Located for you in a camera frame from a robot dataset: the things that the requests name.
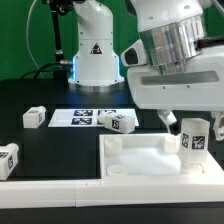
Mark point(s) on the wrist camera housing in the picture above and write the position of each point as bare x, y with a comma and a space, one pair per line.
135, 55

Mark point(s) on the white L-shaped fence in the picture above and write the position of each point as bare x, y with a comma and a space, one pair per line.
116, 190

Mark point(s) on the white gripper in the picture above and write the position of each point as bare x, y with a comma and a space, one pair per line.
199, 88

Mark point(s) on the white square tabletop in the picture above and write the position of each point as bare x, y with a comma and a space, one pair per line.
143, 155

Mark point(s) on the black camera pole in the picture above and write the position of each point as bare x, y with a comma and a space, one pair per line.
58, 7

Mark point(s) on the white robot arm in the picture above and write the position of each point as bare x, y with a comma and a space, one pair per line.
172, 66

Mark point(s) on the white marker sheet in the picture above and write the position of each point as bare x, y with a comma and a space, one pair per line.
84, 117

